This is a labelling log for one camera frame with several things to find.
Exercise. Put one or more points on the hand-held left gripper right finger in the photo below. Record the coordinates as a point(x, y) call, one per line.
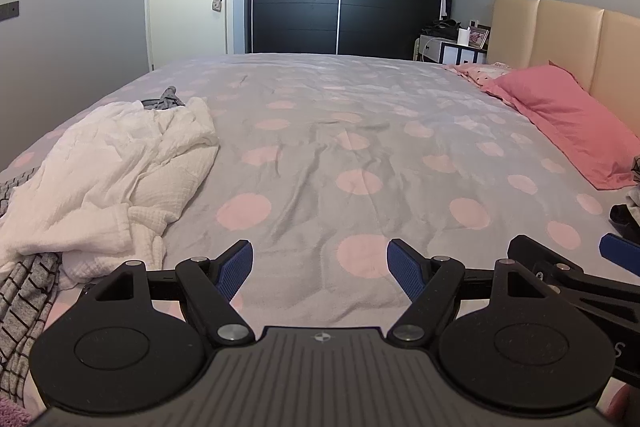
point(405, 269)

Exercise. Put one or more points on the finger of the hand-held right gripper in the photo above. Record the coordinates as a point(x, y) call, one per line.
point(530, 252)
point(620, 252)

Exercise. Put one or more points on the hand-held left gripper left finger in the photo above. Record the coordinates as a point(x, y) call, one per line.
point(235, 269)

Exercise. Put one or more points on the white crinkled garment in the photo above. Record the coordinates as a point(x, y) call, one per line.
point(125, 167)

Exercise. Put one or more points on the dark clothes pile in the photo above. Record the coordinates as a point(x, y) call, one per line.
point(625, 217)

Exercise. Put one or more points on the grey pink-dotted bed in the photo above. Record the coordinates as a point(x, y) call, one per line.
point(350, 132)

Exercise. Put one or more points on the pink patterned pillow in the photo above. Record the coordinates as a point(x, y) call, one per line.
point(480, 72)

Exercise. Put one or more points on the grey checked garment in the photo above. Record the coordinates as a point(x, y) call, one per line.
point(25, 307)

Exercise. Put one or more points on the white nightstand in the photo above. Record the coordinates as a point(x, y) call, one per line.
point(450, 52)

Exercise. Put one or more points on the beige padded headboard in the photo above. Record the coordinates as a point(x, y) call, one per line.
point(565, 37)

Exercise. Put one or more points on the dark bag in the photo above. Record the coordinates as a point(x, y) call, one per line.
point(440, 29)

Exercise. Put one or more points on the person's purple fluffy robe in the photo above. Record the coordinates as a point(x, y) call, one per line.
point(12, 414)

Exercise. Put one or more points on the picture frame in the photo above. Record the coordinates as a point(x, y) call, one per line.
point(479, 38)

